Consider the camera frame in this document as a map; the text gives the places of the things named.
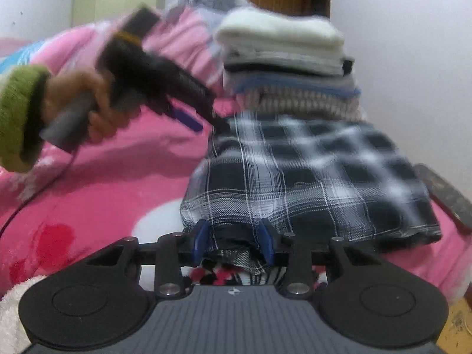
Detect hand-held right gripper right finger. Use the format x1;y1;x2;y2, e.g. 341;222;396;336
257;219;385;299

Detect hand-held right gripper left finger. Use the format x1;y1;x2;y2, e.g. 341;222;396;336
85;219;208;299

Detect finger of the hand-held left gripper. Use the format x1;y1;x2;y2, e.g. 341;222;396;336
160;98;204;132
190;107;231;134

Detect black white plaid pants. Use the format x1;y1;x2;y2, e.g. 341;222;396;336
179;112;443;286

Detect stack of folded clothes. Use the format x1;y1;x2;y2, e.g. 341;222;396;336
214;7;367;122

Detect person's left hand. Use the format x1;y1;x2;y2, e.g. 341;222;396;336
45;69;130;144

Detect pink grey quilt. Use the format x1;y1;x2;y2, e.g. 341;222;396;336
31;0;255;98

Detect pink floral blanket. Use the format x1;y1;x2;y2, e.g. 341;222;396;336
0;96;472;297

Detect teal pink striped duvet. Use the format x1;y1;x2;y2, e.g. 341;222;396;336
0;40;47;76

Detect white fluffy cloth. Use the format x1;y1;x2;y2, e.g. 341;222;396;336
0;275;50;354

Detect black cable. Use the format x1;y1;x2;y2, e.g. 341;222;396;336
0;149;80;238

